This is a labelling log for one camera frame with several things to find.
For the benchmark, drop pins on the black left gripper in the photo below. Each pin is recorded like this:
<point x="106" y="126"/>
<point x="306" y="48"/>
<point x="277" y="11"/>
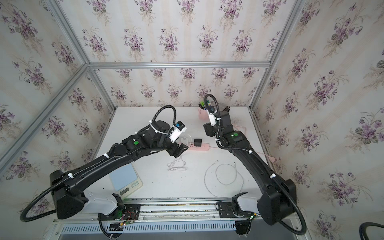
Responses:
<point x="173" y="151"/>

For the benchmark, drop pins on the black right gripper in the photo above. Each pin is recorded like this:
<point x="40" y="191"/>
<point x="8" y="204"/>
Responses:
<point x="208" y="129"/>

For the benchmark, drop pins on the black USB charger adapter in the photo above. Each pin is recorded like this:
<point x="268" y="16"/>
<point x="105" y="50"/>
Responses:
<point x="197" y="142"/>

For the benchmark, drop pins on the blue electronic scale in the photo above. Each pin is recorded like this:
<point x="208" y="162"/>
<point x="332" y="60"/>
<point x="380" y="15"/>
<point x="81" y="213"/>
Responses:
<point x="125" y="180"/>

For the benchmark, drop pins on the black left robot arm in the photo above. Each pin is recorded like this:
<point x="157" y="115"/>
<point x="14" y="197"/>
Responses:
<point x="67" y="189"/>

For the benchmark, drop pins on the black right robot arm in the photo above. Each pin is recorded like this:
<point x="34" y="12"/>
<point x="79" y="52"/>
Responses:
<point x="278" y="203"/>

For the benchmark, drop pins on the pink power strip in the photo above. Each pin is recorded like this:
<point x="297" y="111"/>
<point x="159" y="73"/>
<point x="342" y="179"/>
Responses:
<point x="204" y="147"/>

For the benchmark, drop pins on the pink metal pen bucket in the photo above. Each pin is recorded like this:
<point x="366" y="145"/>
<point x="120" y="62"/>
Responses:
<point x="203" y="114"/>

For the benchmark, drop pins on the pens and markers bundle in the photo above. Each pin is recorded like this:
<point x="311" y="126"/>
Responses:
<point x="204" y="105"/>

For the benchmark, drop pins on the black chair arc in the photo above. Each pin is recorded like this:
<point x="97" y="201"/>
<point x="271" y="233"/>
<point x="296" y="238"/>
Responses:
<point x="364" y="227"/>

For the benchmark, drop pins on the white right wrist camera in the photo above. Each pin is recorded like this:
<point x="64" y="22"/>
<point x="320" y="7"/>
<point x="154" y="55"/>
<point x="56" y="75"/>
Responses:
<point x="212" y="118"/>

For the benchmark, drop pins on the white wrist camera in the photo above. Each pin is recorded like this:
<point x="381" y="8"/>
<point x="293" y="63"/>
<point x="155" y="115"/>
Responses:
<point x="212" y="118"/>
<point x="176" y="131"/>

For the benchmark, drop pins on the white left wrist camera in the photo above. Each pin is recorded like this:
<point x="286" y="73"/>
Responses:
<point x="176" y="131"/>

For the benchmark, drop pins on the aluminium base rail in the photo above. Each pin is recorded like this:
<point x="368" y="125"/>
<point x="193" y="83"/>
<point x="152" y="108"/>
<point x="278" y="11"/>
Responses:
<point x="158" y="216"/>

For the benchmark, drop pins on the aluminium enclosure frame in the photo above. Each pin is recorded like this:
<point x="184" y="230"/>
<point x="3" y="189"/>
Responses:
<point x="44" y="43"/>

